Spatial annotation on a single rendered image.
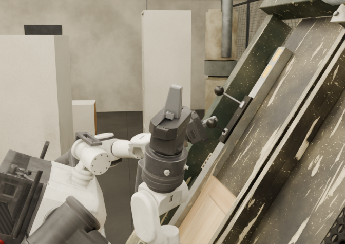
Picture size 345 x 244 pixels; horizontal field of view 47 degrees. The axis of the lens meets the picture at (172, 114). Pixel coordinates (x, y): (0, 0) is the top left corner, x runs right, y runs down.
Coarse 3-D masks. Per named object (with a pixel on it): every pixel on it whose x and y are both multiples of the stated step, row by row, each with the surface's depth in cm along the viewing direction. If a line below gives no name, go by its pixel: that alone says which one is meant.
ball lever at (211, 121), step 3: (207, 120) 139; (210, 120) 138; (213, 120) 138; (207, 123) 139; (210, 123) 138; (213, 123) 138; (216, 123) 139; (207, 126) 139; (210, 126) 138; (213, 126) 138; (216, 126) 141; (219, 129) 144; (222, 129) 145; (225, 129) 147; (222, 132) 147; (225, 132) 146
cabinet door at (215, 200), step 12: (216, 180) 141; (204, 192) 144; (216, 192) 137; (228, 192) 130; (204, 204) 140; (216, 204) 134; (228, 204) 127; (192, 216) 143; (204, 216) 136; (216, 216) 130; (180, 228) 146; (192, 228) 139; (204, 228) 132; (216, 228) 126; (180, 240) 142; (192, 240) 135; (204, 240) 128
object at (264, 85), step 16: (272, 64) 146; (272, 80) 145; (256, 96) 145; (240, 128) 146; (224, 144) 146; (208, 160) 150; (224, 160) 147; (208, 176) 146; (192, 192) 148; (176, 224) 147
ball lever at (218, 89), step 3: (216, 87) 148; (219, 87) 148; (222, 87) 148; (216, 90) 148; (219, 90) 147; (222, 90) 148; (216, 93) 148; (219, 93) 148; (222, 93) 148; (225, 93) 148; (228, 96) 148; (231, 99) 148; (234, 99) 147; (237, 102) 147; (240, 102) 147; (243, 102) 146; (240, 105) 146; (243, 105) 146
